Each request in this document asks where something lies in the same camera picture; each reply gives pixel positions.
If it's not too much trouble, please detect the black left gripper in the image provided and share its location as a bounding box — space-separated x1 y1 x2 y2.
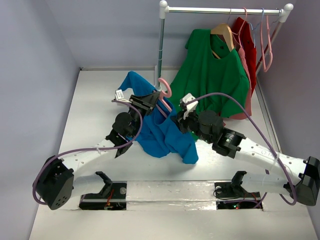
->
127 92 160 139

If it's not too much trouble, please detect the blue t-shirt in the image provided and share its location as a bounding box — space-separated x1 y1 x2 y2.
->
117 71 200 165

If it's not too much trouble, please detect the pink plastic hanger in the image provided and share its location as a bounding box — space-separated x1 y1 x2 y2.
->
157 77 172 113

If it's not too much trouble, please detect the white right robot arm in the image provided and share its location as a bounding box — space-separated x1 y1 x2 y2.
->
171 110 320 206

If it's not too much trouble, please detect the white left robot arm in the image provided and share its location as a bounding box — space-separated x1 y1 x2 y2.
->
32 90 161 210

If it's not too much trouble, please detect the pink t-shirt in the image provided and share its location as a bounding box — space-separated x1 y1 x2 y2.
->
219 49 252 120

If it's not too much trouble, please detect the green t-shirt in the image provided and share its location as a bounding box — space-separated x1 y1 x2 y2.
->
169 29 242 118

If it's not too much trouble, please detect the pink hanger on rack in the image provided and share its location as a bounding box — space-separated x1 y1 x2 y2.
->
259 14 274 73

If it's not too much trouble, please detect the wooden hanger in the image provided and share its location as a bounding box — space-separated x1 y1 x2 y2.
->
210 23 235 52

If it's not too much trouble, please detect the red t-shirt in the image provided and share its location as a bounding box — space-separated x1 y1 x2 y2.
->
231 17 257 94

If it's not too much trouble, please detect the white clothes rack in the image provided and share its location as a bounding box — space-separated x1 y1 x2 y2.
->
152 0 295 83

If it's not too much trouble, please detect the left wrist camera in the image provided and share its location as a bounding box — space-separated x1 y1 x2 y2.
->
112 89 131 104

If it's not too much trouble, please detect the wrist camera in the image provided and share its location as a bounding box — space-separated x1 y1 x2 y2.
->
112 89 131 104
179 93 199 120

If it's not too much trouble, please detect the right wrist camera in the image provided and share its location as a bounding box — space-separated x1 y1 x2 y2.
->
179 93 199 120

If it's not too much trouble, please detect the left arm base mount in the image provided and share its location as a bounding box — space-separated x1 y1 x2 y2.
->
78 171 128 211

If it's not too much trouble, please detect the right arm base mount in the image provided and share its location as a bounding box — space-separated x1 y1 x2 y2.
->
212 171 263 210

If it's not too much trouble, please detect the blue wire hanger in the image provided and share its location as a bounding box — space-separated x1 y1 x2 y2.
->
252 7 265 48

